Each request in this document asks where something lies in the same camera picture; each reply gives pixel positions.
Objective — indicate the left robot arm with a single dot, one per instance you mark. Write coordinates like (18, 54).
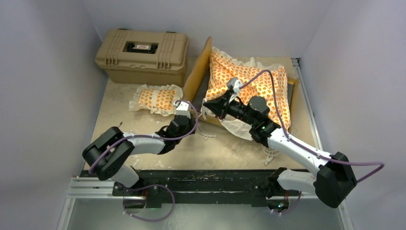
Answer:
(106, 155)

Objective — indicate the wooden pet bed frame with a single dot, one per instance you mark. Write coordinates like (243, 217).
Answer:
(201, 64)

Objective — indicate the tan plastic tool case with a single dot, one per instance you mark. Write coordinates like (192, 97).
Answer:
(152, 58)

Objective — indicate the small orange patterned pillow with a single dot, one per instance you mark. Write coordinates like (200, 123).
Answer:
(157, 99)

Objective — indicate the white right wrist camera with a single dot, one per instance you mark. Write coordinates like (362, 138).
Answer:
(235, 85)

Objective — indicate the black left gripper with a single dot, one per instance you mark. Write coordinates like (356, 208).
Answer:
(192, 123)

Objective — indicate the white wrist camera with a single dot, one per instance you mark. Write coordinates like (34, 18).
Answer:
(235, 85)
(182, 108)

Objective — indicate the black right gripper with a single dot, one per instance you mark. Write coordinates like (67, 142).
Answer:
(220, 107)

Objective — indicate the orange patterned white blanket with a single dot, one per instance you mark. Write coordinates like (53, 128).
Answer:
(269, 82)

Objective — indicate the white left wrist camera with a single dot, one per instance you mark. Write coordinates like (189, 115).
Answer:
(182, 108)

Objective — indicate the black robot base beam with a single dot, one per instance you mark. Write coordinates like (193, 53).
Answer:
(247, 187)

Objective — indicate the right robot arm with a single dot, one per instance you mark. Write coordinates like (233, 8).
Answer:
(329, 176)

